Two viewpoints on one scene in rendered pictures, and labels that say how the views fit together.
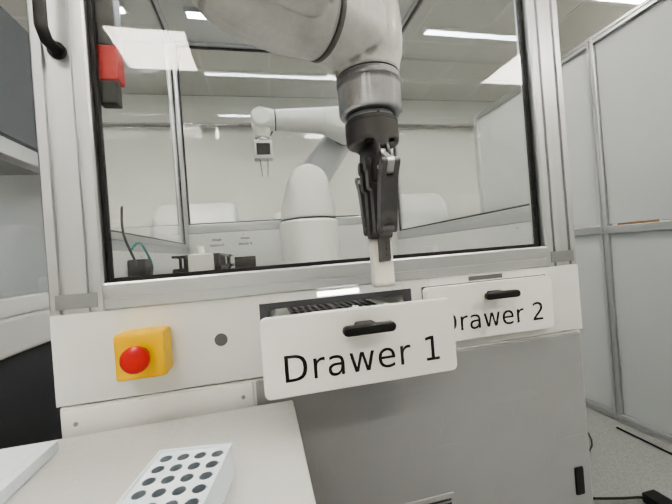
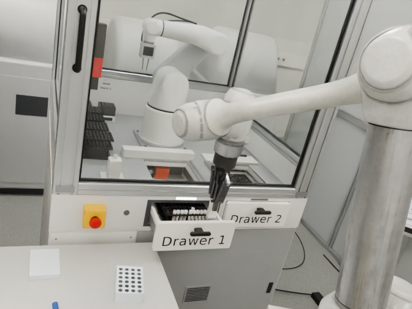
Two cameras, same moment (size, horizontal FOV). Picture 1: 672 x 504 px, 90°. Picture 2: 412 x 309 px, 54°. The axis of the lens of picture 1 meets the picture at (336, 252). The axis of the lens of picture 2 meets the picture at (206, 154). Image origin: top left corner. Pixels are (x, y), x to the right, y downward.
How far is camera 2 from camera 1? 95 cm
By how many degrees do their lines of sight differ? 24
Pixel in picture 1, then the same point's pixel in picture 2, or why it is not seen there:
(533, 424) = (257, 263)
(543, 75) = not seen: hidden behind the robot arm
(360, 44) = (231, 137)
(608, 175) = not seen: hidden behind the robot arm
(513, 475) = (240, 281)
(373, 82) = (232, 149)
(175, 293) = (110, 190)
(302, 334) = (173, 230)
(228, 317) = (132, 203)
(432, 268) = (235, 192)
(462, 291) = (245, 206)
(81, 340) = (64, 205)
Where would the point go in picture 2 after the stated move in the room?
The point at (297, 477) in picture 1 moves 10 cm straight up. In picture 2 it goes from (164, 280) to (169, 255)
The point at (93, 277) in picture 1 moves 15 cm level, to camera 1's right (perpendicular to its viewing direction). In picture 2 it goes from (74, 179) to (121, 185)
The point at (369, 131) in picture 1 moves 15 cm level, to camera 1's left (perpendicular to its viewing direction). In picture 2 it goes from (224, 166) to (176, 159)
